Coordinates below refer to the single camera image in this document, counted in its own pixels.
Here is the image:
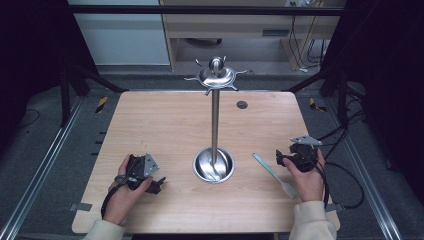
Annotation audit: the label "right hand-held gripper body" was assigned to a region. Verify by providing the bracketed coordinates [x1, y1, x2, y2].
[287, 134, 324, 174]

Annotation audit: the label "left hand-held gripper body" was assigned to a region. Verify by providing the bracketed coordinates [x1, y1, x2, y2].
[125, 152, 161, 192]

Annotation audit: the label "pale green slotted spatula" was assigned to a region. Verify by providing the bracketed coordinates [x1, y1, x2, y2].
[251, 151, 298, 200]

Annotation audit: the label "steel utensil rack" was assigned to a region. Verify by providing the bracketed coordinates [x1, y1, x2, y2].
[183, 55, 249, 185]

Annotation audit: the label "person's right hand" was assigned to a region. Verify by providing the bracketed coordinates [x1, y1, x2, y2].
[282, 148, 327, 204]

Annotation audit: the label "person's left hand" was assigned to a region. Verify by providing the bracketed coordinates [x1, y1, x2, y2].
[102, 153, 154, 226]

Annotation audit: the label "grey tape strip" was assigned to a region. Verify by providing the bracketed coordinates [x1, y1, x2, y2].
[68, 202, 94, 213]

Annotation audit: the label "white cabinet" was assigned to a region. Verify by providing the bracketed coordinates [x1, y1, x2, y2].
[67, 0, 171, 66]

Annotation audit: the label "light wooden desk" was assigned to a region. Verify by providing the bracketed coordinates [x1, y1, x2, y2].
[159, 0, 346, 72]

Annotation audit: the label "black floor cables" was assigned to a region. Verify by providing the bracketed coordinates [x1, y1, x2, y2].
[316, 81, 368, 161]

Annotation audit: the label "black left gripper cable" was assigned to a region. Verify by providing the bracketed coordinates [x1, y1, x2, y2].
[100, 162, 138, 220]

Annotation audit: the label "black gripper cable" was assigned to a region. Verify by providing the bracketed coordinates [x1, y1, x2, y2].
[301, 151, 365, 211]
[100, 162, 138, 220]

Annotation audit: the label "yellow handled tool right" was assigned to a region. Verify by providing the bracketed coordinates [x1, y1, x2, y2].
[308, 97, 328, 113]

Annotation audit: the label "yellow handled tool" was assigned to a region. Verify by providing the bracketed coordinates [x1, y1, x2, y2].
[95, 96, 110, 115]
[308, 97, 328, 113]

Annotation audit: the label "aluminium floor rail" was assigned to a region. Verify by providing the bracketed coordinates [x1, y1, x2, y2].
[324, 96, 404, 240]
[0, 96, 85, 240]

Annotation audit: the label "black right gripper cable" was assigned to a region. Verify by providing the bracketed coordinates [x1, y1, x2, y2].
[301, 151, 365, 211]

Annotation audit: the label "black metal frame stand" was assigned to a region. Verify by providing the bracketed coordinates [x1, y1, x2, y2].
[59, 62, 130, 128]
[282, 65, 350, 127]

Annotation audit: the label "yellow handled tool left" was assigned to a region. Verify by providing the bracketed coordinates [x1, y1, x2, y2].
[95, 96, 110, 115]

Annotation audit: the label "black cables under desk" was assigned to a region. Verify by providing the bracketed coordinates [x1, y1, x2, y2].
[289, 0, 330, 73]

